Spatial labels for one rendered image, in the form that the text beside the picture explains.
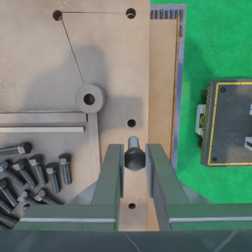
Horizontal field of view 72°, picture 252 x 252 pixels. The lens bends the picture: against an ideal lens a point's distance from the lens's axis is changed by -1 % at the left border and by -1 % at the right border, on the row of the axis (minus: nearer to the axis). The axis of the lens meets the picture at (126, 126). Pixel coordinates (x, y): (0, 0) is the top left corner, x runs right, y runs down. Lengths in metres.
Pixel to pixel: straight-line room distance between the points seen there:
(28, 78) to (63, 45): 0.07
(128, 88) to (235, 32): 1.68
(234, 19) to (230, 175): 1.46
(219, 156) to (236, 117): 0.33
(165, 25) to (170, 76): 0.10
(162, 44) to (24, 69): 0.27
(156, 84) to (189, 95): 1.33
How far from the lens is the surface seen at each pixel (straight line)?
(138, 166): 0.16
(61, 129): 0.29
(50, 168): 0.31
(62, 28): 0.29
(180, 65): 1.04
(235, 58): 1.88
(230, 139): 1.60
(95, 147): 0.28
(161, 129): 0.42
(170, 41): 0.42
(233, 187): 2.26
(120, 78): 0.27
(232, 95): 1.52
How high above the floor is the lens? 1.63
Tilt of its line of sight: 75 degrees down
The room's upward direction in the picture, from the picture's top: 177 degrees counter-clockwise
